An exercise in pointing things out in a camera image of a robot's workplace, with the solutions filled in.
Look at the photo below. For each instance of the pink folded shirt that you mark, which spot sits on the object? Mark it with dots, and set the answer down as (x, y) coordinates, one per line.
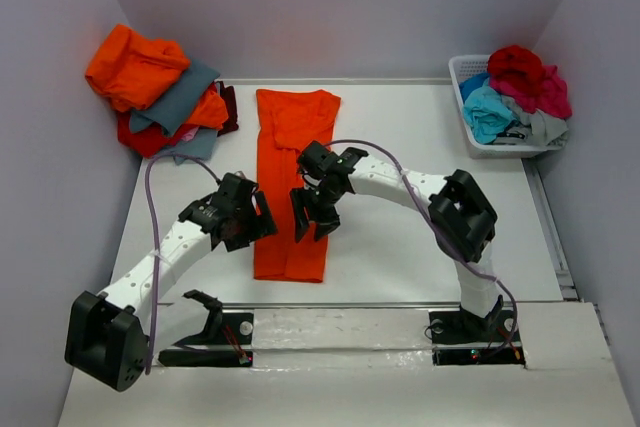
(190, 134)

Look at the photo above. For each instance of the dark maroon folded shirt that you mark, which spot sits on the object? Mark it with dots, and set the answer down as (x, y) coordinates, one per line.
(228, 95)

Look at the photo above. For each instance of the red shirt in basket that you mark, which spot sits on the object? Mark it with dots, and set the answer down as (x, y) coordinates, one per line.
(519, 67)

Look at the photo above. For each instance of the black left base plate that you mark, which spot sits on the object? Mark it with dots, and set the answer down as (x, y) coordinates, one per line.
(227, 344)

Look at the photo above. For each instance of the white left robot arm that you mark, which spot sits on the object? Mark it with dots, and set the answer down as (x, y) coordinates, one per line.
(114, 335)

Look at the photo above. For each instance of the red folded shirt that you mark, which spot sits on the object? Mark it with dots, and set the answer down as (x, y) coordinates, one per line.
(210, 114)

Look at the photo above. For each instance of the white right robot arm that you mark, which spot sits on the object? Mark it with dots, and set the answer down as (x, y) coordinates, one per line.
(454, 207)

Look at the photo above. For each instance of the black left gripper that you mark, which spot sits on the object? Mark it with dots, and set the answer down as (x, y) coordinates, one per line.
(262, 224)

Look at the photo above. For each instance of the magenta shirt in basket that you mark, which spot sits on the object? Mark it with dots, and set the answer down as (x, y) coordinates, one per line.
(553, 98)

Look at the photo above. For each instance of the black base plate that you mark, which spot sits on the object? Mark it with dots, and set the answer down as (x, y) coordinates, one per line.
(453, 344)
(227, 344)

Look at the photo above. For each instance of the grey shirt in basket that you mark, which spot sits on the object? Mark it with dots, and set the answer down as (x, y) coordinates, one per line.
(537, 129)

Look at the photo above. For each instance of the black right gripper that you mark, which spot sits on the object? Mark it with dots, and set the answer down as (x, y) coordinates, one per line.
(327, 220)

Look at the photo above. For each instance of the orange folded shirt on pile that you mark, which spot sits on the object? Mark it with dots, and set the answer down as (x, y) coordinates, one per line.
(132, 71)

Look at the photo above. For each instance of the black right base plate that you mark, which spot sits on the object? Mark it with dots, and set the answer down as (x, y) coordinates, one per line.
(453, 344)

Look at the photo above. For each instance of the white plastic laundry basket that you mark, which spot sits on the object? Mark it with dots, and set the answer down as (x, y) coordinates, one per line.
(461, 68)

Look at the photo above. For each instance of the grey-blue folded shirt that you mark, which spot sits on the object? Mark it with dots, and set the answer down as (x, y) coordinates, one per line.
(173, 107)

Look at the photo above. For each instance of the teal shirt in basket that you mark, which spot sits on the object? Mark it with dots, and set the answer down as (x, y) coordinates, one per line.
(483, 110)

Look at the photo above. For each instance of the orange t shirt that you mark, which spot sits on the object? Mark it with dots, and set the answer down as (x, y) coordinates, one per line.
(289, 122)

